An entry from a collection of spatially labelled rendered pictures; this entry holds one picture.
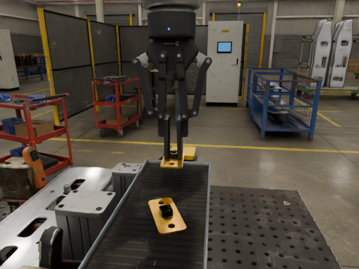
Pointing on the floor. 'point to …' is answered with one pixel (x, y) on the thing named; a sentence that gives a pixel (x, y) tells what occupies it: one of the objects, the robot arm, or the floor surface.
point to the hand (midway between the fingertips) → (173, 136)
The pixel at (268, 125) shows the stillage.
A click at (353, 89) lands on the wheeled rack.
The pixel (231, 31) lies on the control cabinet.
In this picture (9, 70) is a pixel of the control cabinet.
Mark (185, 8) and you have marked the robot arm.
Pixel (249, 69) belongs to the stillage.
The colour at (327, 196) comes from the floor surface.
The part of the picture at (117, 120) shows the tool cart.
